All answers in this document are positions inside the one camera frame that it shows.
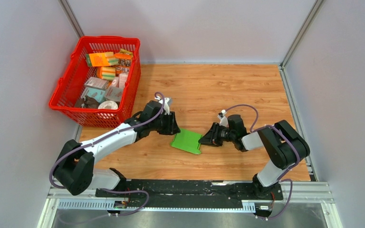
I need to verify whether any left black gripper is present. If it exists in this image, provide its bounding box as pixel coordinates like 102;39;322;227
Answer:
149;111;181;135

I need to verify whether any aluminium frame rail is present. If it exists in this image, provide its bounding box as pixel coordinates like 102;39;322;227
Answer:
39;179;342;228

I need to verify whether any striped sponge stack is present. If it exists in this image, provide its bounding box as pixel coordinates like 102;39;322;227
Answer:
96;66;116;81

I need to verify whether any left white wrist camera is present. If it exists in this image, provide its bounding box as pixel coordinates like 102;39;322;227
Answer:
162;97;173;115

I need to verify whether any grey small carton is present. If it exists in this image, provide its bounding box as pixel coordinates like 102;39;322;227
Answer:
84;77;110;90

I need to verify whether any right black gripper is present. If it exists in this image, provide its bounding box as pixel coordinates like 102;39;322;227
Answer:
198;122;235;147

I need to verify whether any red plastic basket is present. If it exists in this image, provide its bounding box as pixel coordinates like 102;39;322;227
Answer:
48;36;141;128

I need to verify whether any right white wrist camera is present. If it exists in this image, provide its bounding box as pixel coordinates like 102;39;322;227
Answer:
218;109;229;127

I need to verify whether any orange sponge pack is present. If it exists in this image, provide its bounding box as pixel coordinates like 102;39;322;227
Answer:
85;52;118;67

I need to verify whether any green paper box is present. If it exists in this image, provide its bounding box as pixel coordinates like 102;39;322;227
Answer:
170;128;202;155

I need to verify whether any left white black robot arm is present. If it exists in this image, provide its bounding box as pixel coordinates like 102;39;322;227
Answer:
49;97;180;197

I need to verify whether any white tape roll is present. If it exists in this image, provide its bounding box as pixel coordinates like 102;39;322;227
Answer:
98;100;118;110

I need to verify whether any grey pink carton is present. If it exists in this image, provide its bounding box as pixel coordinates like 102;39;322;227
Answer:
104;86;124;102

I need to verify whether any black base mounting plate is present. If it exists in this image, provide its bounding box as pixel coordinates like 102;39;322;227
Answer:
95;179;283;209

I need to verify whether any teal small carton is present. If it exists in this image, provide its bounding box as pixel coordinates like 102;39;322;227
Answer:
80;87;106;103

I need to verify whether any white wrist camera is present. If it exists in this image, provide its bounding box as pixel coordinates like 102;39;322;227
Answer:
162;97;173;115
218;109;229;127

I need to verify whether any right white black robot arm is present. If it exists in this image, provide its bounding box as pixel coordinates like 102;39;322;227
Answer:
198;114;310;199

